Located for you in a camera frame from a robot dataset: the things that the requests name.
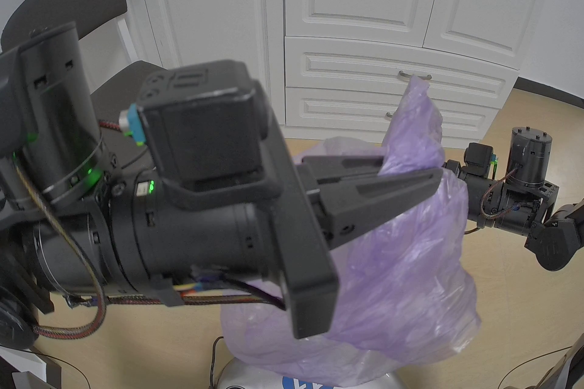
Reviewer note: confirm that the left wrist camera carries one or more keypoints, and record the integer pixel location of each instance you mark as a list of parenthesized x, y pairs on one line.
[(200, 132)]

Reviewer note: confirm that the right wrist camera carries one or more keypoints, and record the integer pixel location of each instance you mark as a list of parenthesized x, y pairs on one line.
[(479, 159)]

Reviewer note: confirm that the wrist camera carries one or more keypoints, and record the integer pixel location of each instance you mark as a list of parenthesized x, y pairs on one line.
[(479, 159), (200, 132)]

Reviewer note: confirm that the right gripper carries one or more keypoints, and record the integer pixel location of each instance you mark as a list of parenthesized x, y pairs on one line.
[(483, 200)]

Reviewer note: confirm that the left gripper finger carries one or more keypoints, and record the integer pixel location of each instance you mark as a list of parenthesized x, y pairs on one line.
[(365, 205), (337, 166)]

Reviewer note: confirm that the purple plastic bag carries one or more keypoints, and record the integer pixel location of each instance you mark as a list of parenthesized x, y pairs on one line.
[(401, 264)]

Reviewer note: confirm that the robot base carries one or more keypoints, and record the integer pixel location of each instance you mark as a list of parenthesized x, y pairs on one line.
[(246, 378)]

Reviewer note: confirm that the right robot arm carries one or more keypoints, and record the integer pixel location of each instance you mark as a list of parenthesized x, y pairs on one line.
[(529, 154)]

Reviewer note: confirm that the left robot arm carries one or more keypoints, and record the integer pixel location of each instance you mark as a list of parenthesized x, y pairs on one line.
[(50, 104)]

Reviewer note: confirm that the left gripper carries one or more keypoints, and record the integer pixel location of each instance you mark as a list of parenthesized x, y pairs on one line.
[(205, 236)]

